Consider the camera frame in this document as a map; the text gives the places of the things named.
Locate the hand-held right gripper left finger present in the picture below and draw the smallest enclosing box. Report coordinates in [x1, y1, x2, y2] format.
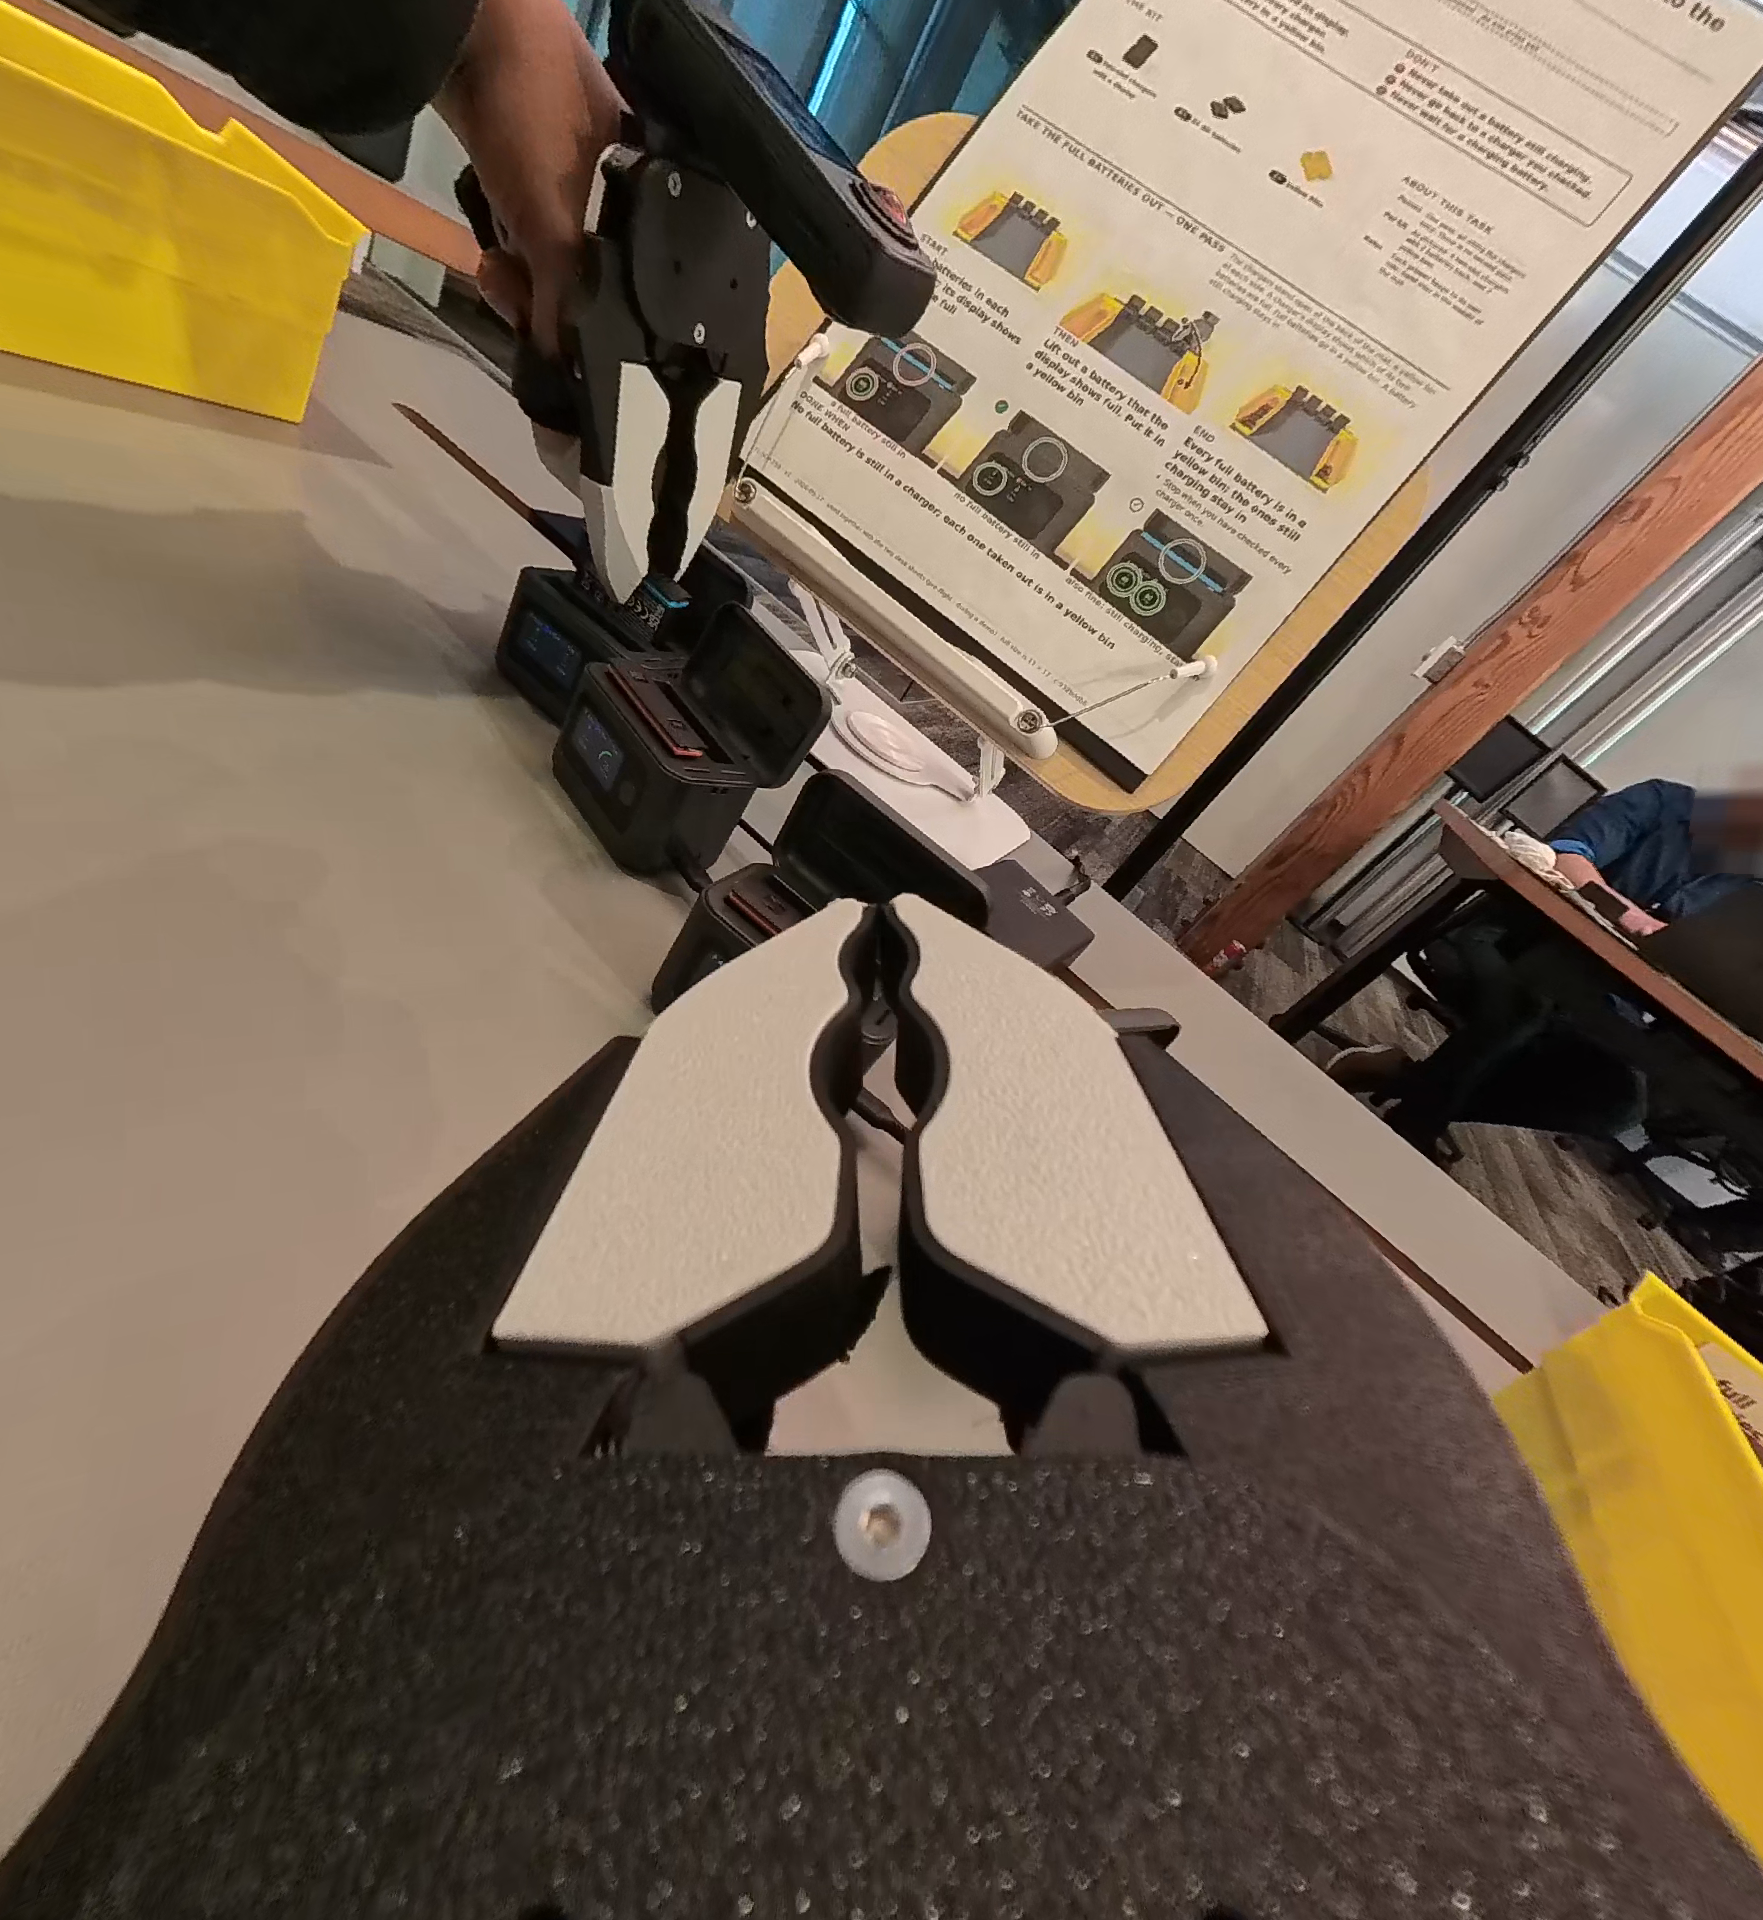
[492, 895, 892, 1450]

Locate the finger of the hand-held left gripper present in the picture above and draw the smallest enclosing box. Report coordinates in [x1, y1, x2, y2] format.
[660, 377, 748, 581]
[578, 364, 668, 612]

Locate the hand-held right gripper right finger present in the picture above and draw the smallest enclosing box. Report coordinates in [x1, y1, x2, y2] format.
[878, 893, 1274, 1454]

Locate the yellow plastic bin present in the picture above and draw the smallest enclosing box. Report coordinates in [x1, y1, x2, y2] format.
[0, 13, 374, 427]
[1494, 1271, 1763, 1920]

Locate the person's left forearm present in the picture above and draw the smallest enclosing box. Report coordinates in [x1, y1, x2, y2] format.
[73, 0, 524, 137]

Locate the person's left hand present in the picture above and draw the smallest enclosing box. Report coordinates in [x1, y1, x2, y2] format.
[436, 0, 632, 350]

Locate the black usb charging hub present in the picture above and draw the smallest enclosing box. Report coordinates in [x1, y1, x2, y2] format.
[972, 862, 1098, 979]

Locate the wooden instruction board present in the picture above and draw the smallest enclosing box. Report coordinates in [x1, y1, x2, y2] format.
[762, 0, 1763, 821]

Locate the wooden edged desk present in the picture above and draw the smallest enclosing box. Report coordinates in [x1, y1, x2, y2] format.
[1272, 793, 1763, 1206]

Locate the printed instruction sheet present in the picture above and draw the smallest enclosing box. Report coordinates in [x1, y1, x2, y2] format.
[738, 0, 1763, 792]

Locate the wooden beam leg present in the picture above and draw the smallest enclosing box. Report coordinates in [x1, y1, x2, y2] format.
[1178, 292, 1763, 972]

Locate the black laptop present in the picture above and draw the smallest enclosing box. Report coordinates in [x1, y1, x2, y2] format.
[1638, 884, 1763, 1055]

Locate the black metal pole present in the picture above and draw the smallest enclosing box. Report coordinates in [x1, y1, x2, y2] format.
[1114, 89, 1763, 906]

